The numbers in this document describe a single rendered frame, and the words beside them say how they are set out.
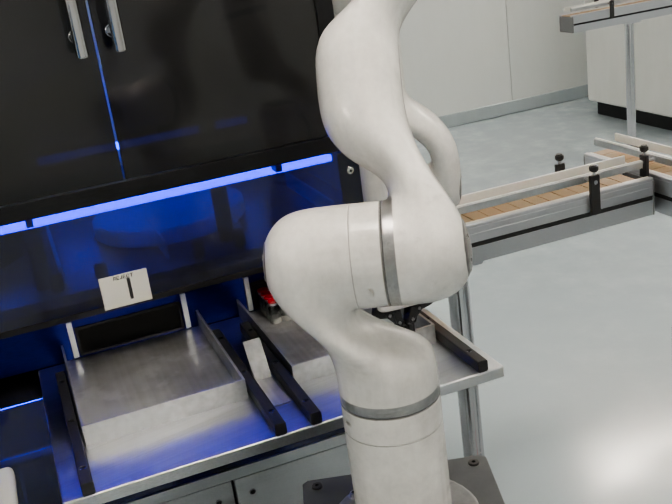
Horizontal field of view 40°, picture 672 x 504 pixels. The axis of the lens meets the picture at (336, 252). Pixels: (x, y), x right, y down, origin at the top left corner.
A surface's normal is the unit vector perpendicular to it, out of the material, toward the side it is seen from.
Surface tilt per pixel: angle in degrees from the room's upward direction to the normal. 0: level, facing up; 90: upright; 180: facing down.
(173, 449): 0
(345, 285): 102
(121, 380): 0
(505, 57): 90
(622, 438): 0
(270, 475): 90
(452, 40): 90
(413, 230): 55
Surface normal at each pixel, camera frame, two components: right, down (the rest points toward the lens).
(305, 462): 0.36, 0.27
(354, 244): -0.14, -0.22
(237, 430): -0.13, -0.93
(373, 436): -0.41, 0.36
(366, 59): 0.18, -0.21
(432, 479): 0.59, 0.20
